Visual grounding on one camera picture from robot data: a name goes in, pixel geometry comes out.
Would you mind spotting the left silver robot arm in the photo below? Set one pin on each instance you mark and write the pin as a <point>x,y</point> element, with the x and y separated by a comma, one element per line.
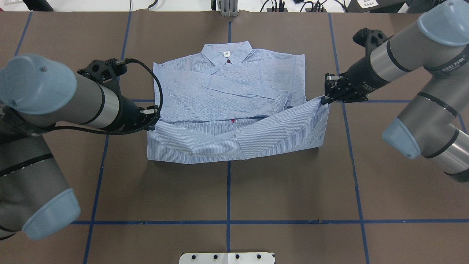
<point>38,96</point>

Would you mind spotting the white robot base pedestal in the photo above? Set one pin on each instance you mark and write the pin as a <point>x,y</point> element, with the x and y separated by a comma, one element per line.
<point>228,258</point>

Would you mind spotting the blue striped button shirt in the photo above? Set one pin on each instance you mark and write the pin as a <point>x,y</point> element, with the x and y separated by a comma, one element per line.
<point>234,102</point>

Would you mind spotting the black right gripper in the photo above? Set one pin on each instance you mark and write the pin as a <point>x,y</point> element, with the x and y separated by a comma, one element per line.
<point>361,77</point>

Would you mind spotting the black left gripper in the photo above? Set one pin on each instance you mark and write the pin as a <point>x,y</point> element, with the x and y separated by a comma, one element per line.
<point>129,114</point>

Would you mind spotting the grey aluminium frame post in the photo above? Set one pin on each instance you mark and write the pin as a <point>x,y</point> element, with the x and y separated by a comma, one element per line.
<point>228,8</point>

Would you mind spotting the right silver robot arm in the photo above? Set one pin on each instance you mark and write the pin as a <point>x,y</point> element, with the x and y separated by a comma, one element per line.
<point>438,42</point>

